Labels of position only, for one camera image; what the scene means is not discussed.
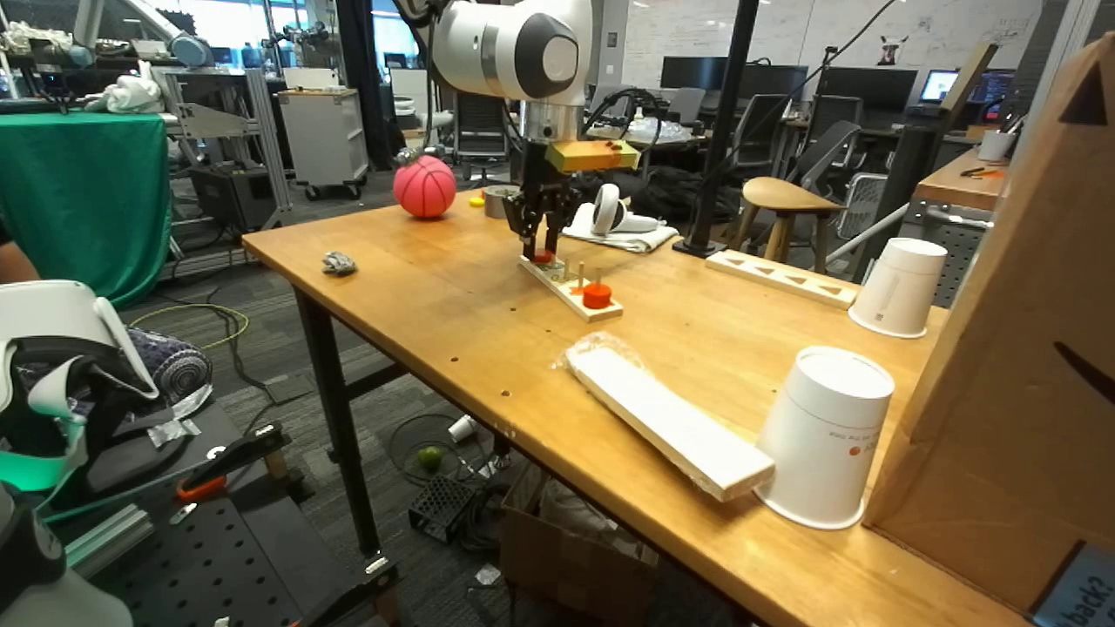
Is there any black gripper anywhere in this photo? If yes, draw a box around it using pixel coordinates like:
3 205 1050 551
505 142 584 261

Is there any white tape roll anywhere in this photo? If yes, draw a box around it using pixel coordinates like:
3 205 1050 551
590 182 631 239

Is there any wooden number peg board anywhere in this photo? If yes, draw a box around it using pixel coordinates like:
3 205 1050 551
517 247 628 321

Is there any white paper sheet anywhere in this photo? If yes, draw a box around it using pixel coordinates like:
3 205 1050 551
561 209 683 257

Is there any black office chair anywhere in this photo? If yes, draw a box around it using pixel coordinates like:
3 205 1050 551
727 87 815 177
446 79 517 163

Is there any pink basketball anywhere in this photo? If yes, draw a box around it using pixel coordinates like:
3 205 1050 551
391 154 459 224

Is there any black computer monitor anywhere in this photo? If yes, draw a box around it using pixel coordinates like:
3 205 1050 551
660 53 732 97
812 64 922 122

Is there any white wooden plank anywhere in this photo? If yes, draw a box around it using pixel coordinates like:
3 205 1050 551
561 326 778 504

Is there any white cabinet cart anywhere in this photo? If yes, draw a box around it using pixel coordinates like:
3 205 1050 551
276 87 374 194

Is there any light wooden block strip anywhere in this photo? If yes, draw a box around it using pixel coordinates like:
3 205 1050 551
705 247 865 313

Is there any round wooden stool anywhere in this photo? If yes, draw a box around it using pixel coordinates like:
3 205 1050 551
735 175 848 266

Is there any black metal table leg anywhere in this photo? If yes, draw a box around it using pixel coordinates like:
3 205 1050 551
290 286 401 586

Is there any open small cardboard box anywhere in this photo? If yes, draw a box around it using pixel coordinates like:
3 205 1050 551
494 504 667 627

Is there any white paper cup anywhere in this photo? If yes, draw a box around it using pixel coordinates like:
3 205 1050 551
848 232 952 346
754 341 899 535

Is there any grey shoe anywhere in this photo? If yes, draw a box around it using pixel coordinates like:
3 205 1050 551
125 326 216 408

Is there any wooden top workbench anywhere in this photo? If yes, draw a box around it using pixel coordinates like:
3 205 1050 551
911 142 1016 214

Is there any lit blue screen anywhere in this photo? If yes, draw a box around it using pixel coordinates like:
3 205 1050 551
916 65 970 111

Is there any white crumpled bag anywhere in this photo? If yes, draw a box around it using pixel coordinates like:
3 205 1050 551
79 60 166 117

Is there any green cloth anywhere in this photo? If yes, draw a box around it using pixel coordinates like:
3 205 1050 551
0 106 173 313

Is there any black perforated breadboard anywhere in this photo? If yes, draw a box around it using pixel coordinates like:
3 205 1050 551
87 492 401 627

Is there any white black headset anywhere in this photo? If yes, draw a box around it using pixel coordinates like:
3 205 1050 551
0 275 164 502

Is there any white plastic bar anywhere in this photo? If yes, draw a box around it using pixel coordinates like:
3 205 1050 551
59 499 158 580

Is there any black camera stand pole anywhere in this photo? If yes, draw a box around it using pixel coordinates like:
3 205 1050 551
679 0 768 261

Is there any orange handled black clamp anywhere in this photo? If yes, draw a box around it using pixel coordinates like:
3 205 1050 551
79 417 291 507

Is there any wall whiteboard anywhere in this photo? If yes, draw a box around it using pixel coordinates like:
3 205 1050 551
754 0 1050 73

